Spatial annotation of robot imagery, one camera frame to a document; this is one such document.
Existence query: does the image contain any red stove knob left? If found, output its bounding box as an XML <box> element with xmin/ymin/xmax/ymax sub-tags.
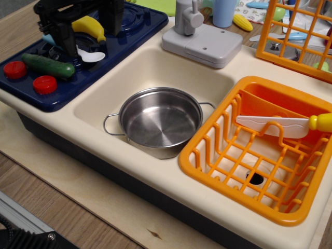
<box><xmin>4</xmin><ymin>61</ymin><xmax>27</xmax><ymax>79</ymax></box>

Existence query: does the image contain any yellow toy corn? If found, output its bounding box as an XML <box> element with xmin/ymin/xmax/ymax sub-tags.
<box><xmin>233</xmin><ymin>14</ymin><xmax>253</xmax><ymax>32</ymax></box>

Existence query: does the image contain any green toy cucumber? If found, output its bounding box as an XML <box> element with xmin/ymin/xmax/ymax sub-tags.
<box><xmin>21</xmin><ymin>53</ymin><xmax>75</xmax><ymax>79</ymax></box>

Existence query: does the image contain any white toy knife yellow handle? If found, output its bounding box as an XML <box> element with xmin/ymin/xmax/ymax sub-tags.
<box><xmin>236</xmin><ymin>113</ymin><xmax>331</xmax><ymax>139</ymax></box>

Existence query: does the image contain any stainless steel pan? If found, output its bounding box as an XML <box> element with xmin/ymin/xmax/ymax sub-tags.
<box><xmin>116</xmin><ymin>87</ymin><xmax>204</xmax><ymax>159</ymax></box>

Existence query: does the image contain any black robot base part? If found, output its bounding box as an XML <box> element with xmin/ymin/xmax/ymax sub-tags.
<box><xmin>1</xmin><ymin>216</ymin><xmax>78</xmax><ymax>249</ymax></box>

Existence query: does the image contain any orange dish rack basket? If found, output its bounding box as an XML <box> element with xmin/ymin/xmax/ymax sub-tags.
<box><xmin>178</xmin><ymin>76</ymin><xmax>331</xmax><ymax>226</ymax></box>

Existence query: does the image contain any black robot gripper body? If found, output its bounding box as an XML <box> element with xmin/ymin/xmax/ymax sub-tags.
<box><xmin>33</xmin><ymin>0</ymin><xmax>125</xmax><ymax>28</ymax></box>

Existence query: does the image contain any navy blue toy stove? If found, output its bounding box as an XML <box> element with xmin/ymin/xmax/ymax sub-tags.
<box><xmin>1</xmin><ymin>3</ymin><xmax>168</xmax><ymax>112</ymax></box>

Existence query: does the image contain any light blue cup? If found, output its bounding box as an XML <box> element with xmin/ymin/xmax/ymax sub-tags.
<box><xmin>213</xmin><ymin>0</ymin><xmax>237</xmax><ymax>28</ymax></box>

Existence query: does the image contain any red stove knob right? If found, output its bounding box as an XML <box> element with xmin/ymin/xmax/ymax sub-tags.
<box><xmin>33</xmin><ymin>75</ymin><xmax>58</xmax><ymax>95</ymax></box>

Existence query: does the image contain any grey toy faucet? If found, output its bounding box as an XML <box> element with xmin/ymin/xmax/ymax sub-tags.
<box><xmin>161</xmin><ymin>1</ymin><xmax>243</xmax><ymax>68</ymax></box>

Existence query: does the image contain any light plywood base board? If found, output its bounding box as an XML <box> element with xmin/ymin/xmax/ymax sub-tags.
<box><xmin>0</xmin><ymin>102</ymin><xmax>332</xmax><ymax>249</ymax></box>

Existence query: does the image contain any blue handled white spoon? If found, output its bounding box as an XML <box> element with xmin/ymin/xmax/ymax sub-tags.
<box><xmin>42</xmin><ymin>34</ymin><xmax>106</xmax><ymax>63</ymax></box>

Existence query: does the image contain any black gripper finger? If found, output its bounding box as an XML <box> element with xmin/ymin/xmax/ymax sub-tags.
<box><xmin>53</xmin><ymin>23</ymin><xmax>78</xmax><ymax>57</ymax></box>
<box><xmin>105</xmin><ymin>5</ymin><xmax>123</xmax><ymax>36</ymax></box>

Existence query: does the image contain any orange upright grid rack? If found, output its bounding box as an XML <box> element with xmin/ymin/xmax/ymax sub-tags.
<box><xmin>256</xmin><ymin>1</ymin><xmax>331</xmax><ymax>83</ymax></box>

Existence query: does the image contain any blue handled utensil background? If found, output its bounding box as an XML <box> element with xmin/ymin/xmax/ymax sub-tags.
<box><xmin>249</xmin><ymin>32</ymin><xmax>307</xmax><ymax>42</ymax></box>

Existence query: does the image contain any green toy ball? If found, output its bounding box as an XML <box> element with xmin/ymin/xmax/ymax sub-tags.
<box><xmin>272</xmin><ymin>7</ymin><xmax>286</xmax><ymax>21</ymax></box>

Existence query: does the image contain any yellow toy banana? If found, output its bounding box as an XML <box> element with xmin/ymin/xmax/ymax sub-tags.
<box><xmin>72</xmin><ymin>16</ymin><xmax>106</xmax><ymax>43</ymax></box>

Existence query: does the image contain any red stove knob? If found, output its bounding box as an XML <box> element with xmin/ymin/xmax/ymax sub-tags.
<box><xmin>33</xmin><ymin>75</ymin><xmax>58</xmax><ymax>95</ymax></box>
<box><xmin>4</xmin><ymin>61</ymin><xmax>27</xmax><ymax>79</ymax></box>

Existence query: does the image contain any cream toy sink unit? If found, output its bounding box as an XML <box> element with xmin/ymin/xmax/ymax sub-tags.
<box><xmin>1</xmin><ymin>33</ymin><xmax>331</xmax><ymax>248</ymax></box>

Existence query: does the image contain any steel pot lid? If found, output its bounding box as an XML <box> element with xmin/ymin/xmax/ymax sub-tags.
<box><xmin>264</xmin><ymin>40</ymin><xmax>300</xmax><ymax>61</ymax></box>

